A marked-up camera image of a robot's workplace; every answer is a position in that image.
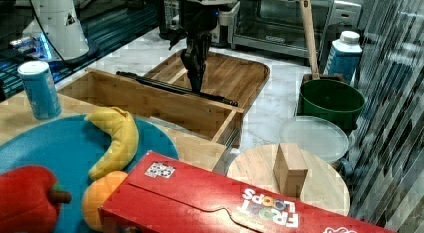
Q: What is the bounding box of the wooden drawer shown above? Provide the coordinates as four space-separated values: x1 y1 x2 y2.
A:
59 68 243 147

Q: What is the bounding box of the green bowl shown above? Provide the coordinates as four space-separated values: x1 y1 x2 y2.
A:
296 79 365 132

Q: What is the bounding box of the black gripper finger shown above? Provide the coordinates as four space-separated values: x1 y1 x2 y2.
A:
180 42 193 79
189 39 209 93

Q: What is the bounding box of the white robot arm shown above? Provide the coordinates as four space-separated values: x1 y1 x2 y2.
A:
18 0 238 92

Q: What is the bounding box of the blue shaker white cap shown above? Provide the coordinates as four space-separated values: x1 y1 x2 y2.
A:
18 61 62 120

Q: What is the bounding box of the wooden spatula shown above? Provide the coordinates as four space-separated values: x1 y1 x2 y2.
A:
300 0 319 80

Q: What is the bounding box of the wooden cutting board tray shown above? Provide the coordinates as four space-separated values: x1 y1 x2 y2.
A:
146 51 270 111

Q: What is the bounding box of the orange toy fruit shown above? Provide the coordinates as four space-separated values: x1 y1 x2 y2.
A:
81 171 127 232

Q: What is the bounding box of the red toy pepper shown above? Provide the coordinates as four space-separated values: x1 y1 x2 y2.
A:
0 165 72 233

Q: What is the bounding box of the blue plate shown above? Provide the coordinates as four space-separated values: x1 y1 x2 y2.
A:
0 114 180 233

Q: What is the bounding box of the yellow toy banana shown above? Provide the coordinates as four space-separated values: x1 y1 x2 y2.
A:
84 107 139 180

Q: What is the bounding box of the jar with wooden lid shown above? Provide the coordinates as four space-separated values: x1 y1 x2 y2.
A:
227 143 350 216

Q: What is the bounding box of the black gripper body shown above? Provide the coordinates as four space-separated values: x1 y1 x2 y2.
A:
170 0 237 49

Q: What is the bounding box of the blue white bottle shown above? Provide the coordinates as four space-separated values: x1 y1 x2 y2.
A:
324 31 362 83

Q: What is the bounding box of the red Froot Loops box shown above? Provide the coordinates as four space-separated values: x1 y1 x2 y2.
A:
99 151 394 233

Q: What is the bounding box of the silver toaster oven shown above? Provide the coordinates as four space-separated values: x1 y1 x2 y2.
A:
231 0 363 58

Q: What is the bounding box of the wooden utensil holder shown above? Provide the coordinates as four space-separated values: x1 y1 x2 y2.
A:
301 74 346 84

